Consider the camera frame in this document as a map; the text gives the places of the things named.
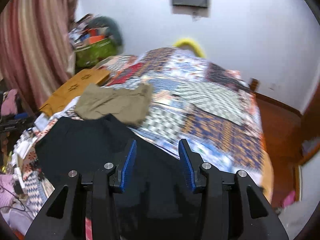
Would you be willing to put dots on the striped pink curtain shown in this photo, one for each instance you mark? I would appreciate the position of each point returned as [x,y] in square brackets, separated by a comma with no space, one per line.
[36,54]

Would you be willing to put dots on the pink slipper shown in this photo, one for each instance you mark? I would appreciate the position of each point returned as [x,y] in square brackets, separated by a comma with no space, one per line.
[289,199]

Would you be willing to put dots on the wooden door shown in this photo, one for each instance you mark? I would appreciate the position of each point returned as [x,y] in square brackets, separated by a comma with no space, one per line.
[309,129]

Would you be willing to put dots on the black pants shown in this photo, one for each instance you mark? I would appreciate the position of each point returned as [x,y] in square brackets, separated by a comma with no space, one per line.
[156,203]

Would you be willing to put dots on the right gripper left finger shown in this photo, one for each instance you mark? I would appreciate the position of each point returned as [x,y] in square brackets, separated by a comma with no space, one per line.
[123,167]

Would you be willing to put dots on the khaki folded pants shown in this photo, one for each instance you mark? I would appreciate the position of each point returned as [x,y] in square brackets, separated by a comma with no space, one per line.
[129,106]

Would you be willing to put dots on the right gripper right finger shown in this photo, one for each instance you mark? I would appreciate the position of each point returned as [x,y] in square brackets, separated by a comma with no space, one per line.
[190,163]

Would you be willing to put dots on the patchwork patterned bedspread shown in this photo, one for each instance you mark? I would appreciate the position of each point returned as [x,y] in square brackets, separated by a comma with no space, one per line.
[192,98]

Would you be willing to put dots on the wooden lap desk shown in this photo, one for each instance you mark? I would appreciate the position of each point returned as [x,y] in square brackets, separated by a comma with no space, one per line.
[74,87]

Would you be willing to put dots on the wooden bed post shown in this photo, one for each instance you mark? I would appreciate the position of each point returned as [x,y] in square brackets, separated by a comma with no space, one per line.
[254,85]

